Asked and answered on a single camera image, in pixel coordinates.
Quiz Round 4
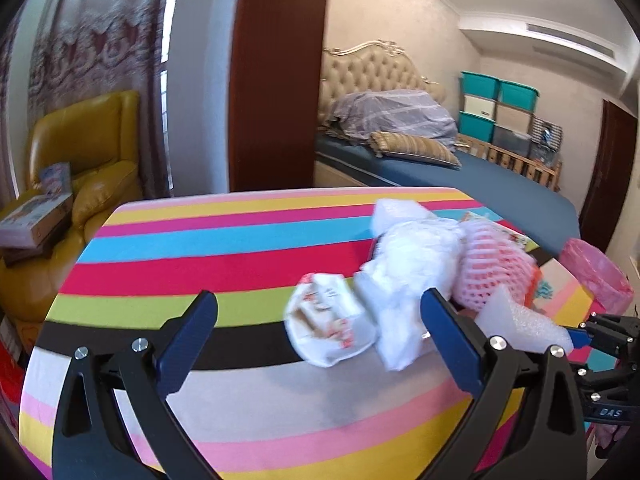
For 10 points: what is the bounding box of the crumpled white plastic bag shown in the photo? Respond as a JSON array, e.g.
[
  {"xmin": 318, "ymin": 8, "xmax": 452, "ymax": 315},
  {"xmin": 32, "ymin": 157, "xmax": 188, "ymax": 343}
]
[{"xmin": 354, "ymin": 199, "xmax": 466, "ymax": 373}]

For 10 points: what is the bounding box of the printed paper packet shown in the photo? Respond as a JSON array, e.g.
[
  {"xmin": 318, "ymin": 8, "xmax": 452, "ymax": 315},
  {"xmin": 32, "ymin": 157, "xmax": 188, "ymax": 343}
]
[{"xmin": 457, "ymin": 210, "xmax": 541, "ymax": 253}]

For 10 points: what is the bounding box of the beige tufted headboard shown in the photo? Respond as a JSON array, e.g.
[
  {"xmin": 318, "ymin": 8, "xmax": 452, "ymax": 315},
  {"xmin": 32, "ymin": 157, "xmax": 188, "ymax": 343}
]
[{"xmin": 317, "ymin": 38, "xmax": 447, "ymax": 126}]

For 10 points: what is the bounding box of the blue striped duvet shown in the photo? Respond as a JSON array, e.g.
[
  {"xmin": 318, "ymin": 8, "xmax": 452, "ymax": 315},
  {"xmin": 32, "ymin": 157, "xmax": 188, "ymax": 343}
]
[{"xmin": 327, "ymin": 89, "xmax": 458, "ymax": 153}]

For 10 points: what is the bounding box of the yellow leather armchair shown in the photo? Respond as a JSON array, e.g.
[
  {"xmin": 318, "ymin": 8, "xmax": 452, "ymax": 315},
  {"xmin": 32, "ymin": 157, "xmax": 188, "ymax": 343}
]
[{"xmin": 0, "ymin": 90, "xmax": 143, "ymax": 326}]

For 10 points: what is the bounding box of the pink trash bag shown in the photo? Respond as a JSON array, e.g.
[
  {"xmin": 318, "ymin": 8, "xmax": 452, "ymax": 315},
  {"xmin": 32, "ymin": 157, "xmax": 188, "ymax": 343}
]
[{"xmin": 557, "ymin": 237, "xmax": 635, "ymax": 318}]

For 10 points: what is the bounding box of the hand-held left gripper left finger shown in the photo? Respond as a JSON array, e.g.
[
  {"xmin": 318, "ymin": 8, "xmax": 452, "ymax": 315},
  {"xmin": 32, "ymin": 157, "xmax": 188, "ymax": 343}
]
[{"xmin": 52, "ymin": 290, "xmax": 221, "ymax": 480}]

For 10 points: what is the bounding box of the ceiling air vent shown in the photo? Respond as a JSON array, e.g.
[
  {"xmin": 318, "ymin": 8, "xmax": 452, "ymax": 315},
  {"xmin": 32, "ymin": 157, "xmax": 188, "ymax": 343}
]
[{"xmin": 525, "ymin": 22, "xmax": 615, "ymax": 58}]

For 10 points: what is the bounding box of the gold striped pillow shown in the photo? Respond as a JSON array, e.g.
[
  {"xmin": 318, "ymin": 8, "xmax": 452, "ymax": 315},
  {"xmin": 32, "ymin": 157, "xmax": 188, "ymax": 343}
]
[{"xmin": 369, "ymin": 131, "xmax": 462, "ymax": 168}]

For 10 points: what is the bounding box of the white foam sheet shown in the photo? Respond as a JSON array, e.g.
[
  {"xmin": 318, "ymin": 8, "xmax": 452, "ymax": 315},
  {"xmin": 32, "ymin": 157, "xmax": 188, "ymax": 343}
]
[{"xmin": 474, "ymin": 287, "xmax": 575, "ymax": 356}]

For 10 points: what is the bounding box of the crumpled white red paper carton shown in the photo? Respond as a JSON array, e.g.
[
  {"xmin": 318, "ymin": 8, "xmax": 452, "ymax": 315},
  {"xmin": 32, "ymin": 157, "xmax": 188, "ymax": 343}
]
[{"xmin": 284, "ymin": 271, "xmax": 378, "ymax": 368}]

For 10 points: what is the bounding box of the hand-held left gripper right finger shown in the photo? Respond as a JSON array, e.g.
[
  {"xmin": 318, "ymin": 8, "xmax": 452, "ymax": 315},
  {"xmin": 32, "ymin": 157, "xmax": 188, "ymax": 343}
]
[{"xmin": 420, "ymin": 287, "xmax": 587, "ymax": 480}]

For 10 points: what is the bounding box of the colourful foam floor mat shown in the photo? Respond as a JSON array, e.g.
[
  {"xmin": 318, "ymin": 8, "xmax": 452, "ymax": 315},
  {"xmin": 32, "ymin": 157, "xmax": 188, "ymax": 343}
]
[{"xmin": 532, "ymin": 255, "xmax": 608, "ymax": 361}]

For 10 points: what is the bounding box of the pink foam fruit net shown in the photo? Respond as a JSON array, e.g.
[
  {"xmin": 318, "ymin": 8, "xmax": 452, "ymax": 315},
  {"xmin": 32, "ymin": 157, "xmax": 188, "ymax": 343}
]
[{"xmin": 450, "ymin": 220, "xmax": 538, "ymax": 311}]

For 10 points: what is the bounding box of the wooden crib rail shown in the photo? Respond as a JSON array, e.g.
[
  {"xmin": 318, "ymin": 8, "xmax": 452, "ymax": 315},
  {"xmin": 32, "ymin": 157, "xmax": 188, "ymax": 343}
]
[{"xmin": 456, "ymin": 132, "xmax": 562, "ymax": 192}]

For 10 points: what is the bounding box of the bed with blue sheet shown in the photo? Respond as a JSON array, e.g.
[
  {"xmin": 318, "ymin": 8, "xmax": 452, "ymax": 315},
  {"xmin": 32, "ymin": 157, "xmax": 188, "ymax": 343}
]
[{"xmin": 314, "ymin": 130, "xmax": 582, "ymax": 256}]

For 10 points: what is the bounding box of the rainbow striped tablecloth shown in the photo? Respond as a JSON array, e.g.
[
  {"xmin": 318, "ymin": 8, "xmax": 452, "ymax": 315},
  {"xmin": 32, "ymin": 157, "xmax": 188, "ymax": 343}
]
[{"xmin": 17, "ymin": 186, "xmax": 556, "ymax": 480}]

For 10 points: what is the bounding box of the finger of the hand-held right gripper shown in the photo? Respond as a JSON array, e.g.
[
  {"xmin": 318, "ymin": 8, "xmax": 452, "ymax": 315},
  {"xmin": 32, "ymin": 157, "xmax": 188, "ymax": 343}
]
[
  {"xmin": 572, "ymin": 359, "xmax": 640, "ymax": 403},
  {"xmin": 566, "ymin": 312, "xmax": 640, "ymax": 361}
]

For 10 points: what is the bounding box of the dark wooden room door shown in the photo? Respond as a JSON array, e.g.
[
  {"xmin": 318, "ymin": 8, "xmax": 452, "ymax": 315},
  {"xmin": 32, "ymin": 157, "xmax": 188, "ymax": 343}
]
[{"xmin": 580, "ymin": 99, "xmax": 640, "ymax": 261}]

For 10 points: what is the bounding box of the black white patterned bag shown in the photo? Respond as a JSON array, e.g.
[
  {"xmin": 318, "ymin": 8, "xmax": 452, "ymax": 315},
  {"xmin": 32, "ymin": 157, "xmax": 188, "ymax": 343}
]
[{"xmin": 529, "ymin": 115, "xmax": 565, "ymax": 163}]

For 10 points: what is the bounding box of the patterned lace curtain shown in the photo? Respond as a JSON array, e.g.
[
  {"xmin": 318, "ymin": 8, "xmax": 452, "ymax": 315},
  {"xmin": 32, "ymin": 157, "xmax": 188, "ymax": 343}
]
[{"xmin": 0, "ymin": 0, "xmax": 173, "ymax": 201}]

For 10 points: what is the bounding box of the brown wooden door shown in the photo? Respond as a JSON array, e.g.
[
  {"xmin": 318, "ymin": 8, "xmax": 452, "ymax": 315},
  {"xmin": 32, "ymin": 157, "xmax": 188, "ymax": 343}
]
[{"xmin": 229, "ymin": 0, "xmax": 332, "ymax": 193}]

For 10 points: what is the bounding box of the stack of plastic storage boxes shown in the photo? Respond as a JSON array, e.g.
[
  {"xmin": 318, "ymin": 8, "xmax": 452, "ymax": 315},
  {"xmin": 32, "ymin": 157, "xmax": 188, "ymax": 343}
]
[{"xmin": 456, "ymin": 71, "xmax": 541, "ymax": 160}]

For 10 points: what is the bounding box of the colourful picture book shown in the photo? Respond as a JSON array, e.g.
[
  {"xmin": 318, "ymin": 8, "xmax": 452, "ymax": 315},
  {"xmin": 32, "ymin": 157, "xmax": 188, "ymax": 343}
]
[{"xmin": 39, "ymin": 162, "xmax": 72, "ymax": 195}]

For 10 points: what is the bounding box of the flat cardboard box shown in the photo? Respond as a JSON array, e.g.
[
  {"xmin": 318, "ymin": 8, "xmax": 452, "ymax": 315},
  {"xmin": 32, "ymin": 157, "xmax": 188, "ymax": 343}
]
[{"xmin": 0, "ymin": 192, "xmax": 75, "ymax": 250}]

